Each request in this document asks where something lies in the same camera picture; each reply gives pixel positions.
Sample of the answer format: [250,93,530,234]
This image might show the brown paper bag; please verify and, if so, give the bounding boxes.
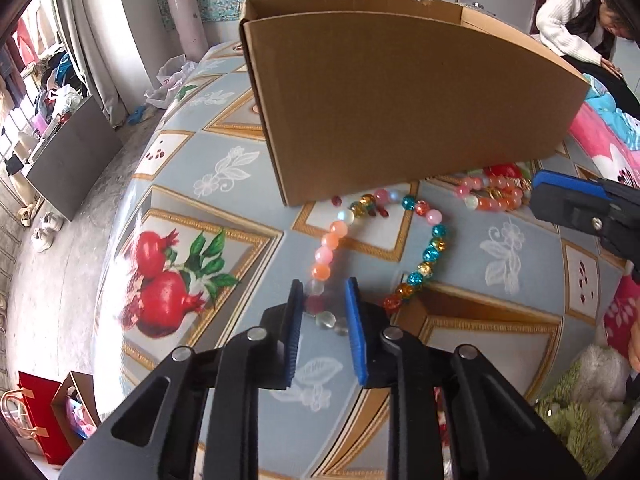
[50,371,103,453]

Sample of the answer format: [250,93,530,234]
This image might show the black garment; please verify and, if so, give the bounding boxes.
[564,54,637,111]

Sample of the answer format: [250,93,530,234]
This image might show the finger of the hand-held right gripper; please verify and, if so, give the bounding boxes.
[529,186,640,273]
[531,169,640,202]

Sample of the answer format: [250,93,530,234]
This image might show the multicolour bead necklace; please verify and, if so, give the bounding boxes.
[303,189,450,336]

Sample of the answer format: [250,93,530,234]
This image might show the pale pink rolled mat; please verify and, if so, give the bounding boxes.
[166,0,210,61]

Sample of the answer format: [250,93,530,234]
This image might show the hanging clothes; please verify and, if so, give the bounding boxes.
[0,7,56,111]

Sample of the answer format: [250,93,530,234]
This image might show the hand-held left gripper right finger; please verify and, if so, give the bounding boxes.
[344,276,586,480]

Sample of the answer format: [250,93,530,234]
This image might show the green plush toy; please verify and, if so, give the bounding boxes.
[535,362,623,478]

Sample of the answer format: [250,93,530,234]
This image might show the pile of clothes and bags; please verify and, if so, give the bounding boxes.
[35,52,91,126]

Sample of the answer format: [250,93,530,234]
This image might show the grey curtain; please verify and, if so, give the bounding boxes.
[52,0,151,128]

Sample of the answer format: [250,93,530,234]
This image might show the cream plush toy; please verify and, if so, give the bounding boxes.
[572,344,633,436]

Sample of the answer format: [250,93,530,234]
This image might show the light blue cartoon blanket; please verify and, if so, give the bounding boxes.
[582,72,640,148]

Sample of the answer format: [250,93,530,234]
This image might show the grey cabinet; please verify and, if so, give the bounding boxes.
[25,95,124,222]

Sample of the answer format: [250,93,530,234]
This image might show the white plastic bag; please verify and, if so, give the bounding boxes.
[145,55,201,108]

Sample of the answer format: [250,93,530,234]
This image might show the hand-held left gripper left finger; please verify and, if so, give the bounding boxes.
[60,277,306,480]

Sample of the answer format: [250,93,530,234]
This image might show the pink floral blanket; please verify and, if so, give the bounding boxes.
[567,100,640,361]

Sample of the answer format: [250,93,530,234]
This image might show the red gift bag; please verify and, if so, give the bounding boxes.
[0,371,76,466]

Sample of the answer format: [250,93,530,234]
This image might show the brown cardboard box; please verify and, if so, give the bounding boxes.
[238,0,591,207]

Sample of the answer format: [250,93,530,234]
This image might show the pink orange bead bracelet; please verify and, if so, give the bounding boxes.
[454,175,531,212]

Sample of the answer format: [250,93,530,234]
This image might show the beige shoe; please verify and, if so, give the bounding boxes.
[17,200,43,228]

